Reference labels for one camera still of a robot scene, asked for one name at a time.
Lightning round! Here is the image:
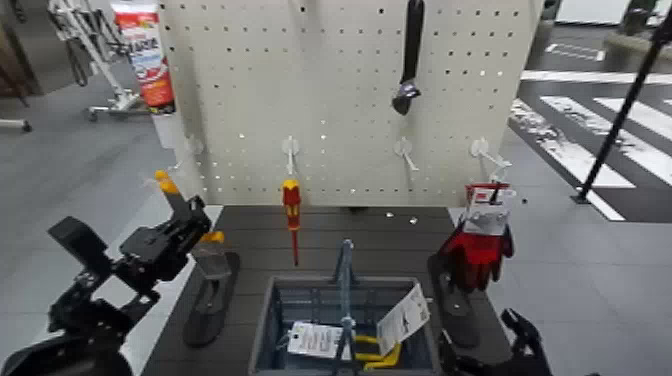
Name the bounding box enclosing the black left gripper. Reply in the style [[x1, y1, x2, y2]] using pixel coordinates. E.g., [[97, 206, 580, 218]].
[[117, 191, 213, 294]]

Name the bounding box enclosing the black handled adjustable wrench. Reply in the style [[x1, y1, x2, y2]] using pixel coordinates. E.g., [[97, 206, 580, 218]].
[[390, 0, 426, 117]]

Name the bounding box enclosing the white wire pegboard hook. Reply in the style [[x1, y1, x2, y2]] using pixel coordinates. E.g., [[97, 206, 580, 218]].
[[175, 133, 206, 170], [393, 137, 421, 173], [469, 137, 513, 183], [280, 135, 300, 177]]

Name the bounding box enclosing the white barcode paper tag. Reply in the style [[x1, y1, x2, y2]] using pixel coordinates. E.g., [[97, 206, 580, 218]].
[[287, 321, 351, 361]]

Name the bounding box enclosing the grey teal plastic crate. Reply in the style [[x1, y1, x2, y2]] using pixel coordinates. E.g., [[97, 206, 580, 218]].
[[247, 238, 442, 376]]

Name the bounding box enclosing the white printed card tag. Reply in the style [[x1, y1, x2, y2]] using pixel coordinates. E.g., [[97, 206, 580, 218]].
[[376, 283, 432, 358]]

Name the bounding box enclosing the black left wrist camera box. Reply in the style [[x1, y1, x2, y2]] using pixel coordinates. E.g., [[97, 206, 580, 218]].
[[47, 215, 114, 279]]

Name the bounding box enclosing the white flat panel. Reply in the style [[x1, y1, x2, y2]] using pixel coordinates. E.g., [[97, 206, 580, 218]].
[[555, 0, 631, 26]]

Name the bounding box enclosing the black metal pole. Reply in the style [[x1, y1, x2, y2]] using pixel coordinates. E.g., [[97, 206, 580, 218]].
[[571, 10, 672, 206]]

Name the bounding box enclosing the white caster leg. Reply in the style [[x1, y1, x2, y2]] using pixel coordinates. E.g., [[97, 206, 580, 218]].
[[0, 118, 33, 134]]

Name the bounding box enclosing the white wheeled metal stand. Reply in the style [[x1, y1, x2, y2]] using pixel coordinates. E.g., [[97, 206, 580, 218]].
[[46, 0, 153, 123]]

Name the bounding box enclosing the brown wooden furniture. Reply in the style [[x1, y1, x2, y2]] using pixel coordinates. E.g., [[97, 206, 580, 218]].
[[0, 20, 41, 106]]

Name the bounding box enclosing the red yellow screwdriver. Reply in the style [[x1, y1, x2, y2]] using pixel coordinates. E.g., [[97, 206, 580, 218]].
[[281, 178, 303, 267]]

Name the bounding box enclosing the yellow plastic tool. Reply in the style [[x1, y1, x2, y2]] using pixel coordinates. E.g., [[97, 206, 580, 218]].
[[354, 335, 404, 372]]

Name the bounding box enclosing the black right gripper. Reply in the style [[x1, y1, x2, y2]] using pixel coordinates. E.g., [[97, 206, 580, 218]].
[[438, 308, 556, 376]]

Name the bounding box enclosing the red black work gloves pack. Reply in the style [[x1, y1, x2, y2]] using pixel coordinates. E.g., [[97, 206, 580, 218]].
[[435, 180, 518, 293]]

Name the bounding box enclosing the white perforated pegboard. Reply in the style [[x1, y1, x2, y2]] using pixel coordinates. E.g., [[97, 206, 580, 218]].
[[157, 0, 545, 209]]

